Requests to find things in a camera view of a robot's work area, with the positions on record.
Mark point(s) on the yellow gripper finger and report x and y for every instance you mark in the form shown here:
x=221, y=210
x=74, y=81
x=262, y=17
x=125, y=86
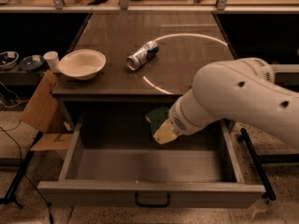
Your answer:
x=166, y=133

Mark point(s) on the green and yellow sponge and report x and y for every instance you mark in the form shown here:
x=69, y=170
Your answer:
x=157, y=117

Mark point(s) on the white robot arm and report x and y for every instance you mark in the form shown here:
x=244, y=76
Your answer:
x=242, y=90

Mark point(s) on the grey open top drawer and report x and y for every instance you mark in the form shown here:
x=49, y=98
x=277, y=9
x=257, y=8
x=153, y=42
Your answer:
x=108, y=168

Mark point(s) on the grey cabinet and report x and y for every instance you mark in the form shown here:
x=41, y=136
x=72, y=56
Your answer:
x=118, y=98

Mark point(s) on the crushed silver soda can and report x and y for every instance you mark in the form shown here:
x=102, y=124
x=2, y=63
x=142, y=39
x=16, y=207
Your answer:
x=146, y=53

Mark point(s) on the black bar stand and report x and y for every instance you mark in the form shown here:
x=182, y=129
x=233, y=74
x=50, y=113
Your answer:
x=269, y=192

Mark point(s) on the brown cardboard box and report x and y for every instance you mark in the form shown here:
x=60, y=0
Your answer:
x=43, y=113

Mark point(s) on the white paper cup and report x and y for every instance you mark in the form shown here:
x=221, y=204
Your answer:
x=52, y=59

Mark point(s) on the blue patterned bowl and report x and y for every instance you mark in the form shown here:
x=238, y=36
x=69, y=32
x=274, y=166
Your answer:
x=32, y=63

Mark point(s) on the black tripod stand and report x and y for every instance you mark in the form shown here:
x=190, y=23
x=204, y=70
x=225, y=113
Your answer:
x=19, y=165

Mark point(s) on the small blue white bowl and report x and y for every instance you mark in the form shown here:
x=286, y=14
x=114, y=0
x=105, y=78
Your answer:
x=8, y=59

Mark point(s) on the black drawer handle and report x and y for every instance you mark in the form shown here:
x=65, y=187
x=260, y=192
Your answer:
x=150, y=200

